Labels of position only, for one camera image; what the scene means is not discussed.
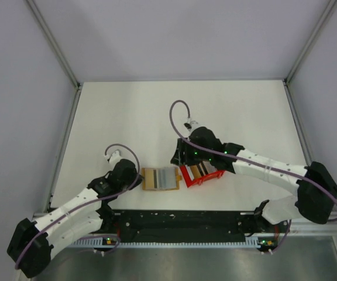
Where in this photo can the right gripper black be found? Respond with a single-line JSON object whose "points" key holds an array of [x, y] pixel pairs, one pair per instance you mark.
{"points": [[182, 156]]}

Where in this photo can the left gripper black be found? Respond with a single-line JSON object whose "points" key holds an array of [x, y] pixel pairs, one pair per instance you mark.
{"points": [[137, 182]]}

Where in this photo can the beige card with black stripe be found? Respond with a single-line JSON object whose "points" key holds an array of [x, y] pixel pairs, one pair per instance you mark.
{"points": [[151, 179]]}

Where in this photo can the yellow leather card holder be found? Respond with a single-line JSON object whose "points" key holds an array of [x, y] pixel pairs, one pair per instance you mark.
{"points": [[169, 179]]}

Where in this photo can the red plastic card bin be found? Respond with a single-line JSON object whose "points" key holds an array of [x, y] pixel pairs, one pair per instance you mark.
{"points": [[193, 182]]}

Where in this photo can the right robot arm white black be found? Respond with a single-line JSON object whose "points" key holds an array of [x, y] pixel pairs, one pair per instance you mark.
{"points": [[312, 189]]}

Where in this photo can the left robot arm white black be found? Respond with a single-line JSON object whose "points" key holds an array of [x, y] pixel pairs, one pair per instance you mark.
{"points": [[35, 243]]}

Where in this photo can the stack of cards in bin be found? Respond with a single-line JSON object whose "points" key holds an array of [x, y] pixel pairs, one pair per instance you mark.
{"points": [[200, 170]]}

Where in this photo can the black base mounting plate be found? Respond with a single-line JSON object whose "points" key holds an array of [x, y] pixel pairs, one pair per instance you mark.
{"points": [[182, 235]]}

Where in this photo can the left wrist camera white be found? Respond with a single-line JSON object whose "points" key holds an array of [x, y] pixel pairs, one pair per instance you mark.
{"points": [[114, 157]]}

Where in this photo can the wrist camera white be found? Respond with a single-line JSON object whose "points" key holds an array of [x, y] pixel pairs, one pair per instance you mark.
{"points": [[114, 157], [191, 125]]}

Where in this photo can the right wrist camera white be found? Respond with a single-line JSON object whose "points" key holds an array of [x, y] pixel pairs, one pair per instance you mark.
{"points": [[191, 125]]}

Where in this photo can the grey slotted cable duct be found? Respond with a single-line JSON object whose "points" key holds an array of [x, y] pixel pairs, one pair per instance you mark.
{"points": [[101, 243]]}

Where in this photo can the aluminium frame rail front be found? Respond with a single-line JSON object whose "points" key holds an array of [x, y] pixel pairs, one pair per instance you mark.
{"points": [[317, 228]]}

